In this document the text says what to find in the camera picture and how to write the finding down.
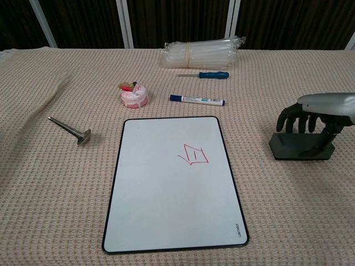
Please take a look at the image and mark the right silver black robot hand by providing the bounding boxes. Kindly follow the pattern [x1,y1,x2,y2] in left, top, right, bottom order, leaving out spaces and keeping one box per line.
[276,92,355,156]

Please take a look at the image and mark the dark grey board eraser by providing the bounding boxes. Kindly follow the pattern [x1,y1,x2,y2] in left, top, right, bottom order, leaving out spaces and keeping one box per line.
[268,132,336,161]

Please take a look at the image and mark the bagged bundle of translucent sticks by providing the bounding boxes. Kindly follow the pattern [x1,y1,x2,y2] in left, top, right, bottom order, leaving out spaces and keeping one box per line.
[159,35,247,69]

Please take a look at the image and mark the blue capped whiteboard marker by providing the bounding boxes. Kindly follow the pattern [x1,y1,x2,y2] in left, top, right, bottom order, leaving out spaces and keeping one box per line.
[169,94,226,107]

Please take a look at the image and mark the white dry-erase board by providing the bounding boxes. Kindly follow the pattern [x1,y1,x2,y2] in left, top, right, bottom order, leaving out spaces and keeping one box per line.
[102,115,250,254]

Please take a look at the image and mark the pink toy cake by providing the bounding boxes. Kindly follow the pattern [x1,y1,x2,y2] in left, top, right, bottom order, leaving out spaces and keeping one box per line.
[116,81,150,110]

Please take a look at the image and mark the metal engine valve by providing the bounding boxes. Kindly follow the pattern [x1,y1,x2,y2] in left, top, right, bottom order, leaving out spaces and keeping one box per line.
[48,116,93,146]

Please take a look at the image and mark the beige waffle weave tablecloth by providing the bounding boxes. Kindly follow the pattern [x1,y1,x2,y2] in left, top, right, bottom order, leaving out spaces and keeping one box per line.
[0,47,355,266]

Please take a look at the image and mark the blue handled screwdriver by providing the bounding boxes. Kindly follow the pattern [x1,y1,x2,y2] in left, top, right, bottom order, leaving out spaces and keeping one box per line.
[175,71,230,80]

